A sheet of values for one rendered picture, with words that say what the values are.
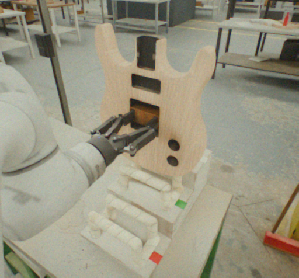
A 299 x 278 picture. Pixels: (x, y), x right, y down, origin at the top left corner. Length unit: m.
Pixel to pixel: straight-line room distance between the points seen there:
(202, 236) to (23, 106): 0.71
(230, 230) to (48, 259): 1.50
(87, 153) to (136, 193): 0.42
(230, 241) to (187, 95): 1.60
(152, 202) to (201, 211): 0.21
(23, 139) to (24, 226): 0.15
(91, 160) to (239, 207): 1.88
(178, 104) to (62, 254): 0.60
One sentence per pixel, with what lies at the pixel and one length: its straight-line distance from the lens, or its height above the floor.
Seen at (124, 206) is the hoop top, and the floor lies 1.05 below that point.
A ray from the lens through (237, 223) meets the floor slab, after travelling 2.19.
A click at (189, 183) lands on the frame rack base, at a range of 0.91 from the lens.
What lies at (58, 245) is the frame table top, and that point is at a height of 0.93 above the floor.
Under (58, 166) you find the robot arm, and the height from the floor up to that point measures 1.40.
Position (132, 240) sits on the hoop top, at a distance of 0.76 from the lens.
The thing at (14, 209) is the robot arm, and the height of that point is 1.37.
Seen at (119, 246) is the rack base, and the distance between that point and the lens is 0.88.
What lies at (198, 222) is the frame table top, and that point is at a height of 0.93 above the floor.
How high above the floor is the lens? 1.69
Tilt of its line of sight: 33 degrees down
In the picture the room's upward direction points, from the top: straight up
